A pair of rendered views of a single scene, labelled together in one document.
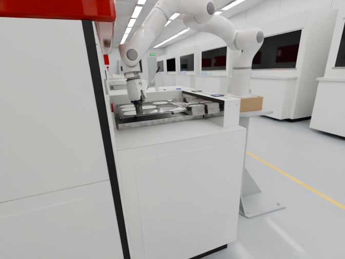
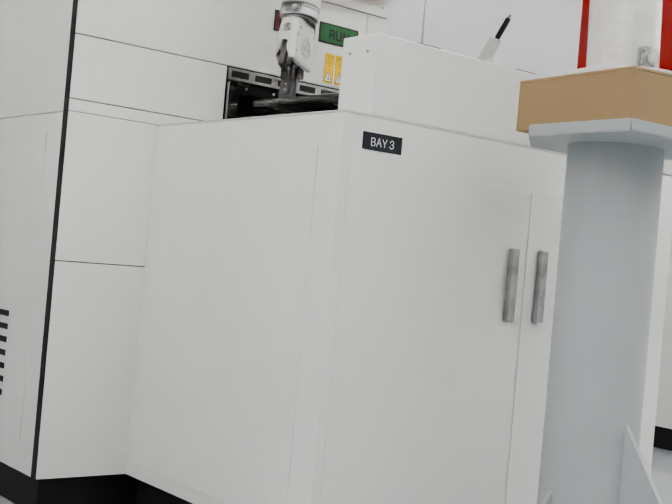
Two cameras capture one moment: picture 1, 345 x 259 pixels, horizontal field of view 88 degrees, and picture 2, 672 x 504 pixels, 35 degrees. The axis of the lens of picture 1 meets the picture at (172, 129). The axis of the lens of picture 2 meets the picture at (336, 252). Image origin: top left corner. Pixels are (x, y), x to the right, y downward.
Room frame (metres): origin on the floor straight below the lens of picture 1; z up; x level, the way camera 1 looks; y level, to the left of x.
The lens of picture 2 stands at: (0.21, -2.05, 0.57)
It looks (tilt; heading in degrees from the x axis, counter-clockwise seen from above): 0 degrees down; 69
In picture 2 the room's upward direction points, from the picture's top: 5 degrees clockwise
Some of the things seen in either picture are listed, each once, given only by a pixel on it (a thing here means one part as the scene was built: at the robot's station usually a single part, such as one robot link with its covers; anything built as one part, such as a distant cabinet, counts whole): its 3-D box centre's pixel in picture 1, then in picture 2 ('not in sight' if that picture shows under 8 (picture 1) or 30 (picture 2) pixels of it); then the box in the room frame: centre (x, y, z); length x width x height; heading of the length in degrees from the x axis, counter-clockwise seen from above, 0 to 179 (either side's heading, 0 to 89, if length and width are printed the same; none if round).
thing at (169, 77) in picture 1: (175, 72); not in sight; (10.61, -0.33, 1.00); 1.80 x 1.08 x 2.00; 18
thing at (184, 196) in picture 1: (165, 167); (408, 341); (1.19, 0.07, 0.41); 0.96 x 0.64 x 0.82; 18
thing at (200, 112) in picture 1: (186, 107); not in sight; (1.18, -0.10, 0.87); 0.36 x 0.08 x 0.03; 18
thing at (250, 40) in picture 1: (247, 49); not in sight; (1.25, -0.51, 1.22); 0.19 x 0.12 x 0.24; 27
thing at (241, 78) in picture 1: (240, 82); (624, 27); (1.28, -0.49, 1.01); 0.19 x 0.19 x 0.18
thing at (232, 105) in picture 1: (205, 104); (467, 100); (1.14, -0.22, 0.89); 0.55 x 0.09 x 0.14; 18
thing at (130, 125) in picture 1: (163, 120); not in sight; (0.99, 0.05, 0.84); 0.50 x 0.02 x 0.03; 108
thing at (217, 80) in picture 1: (219, 71); not in sight; (6.44, -1.71, 1.00); 1.80 x 1.08 x 2.00; 18
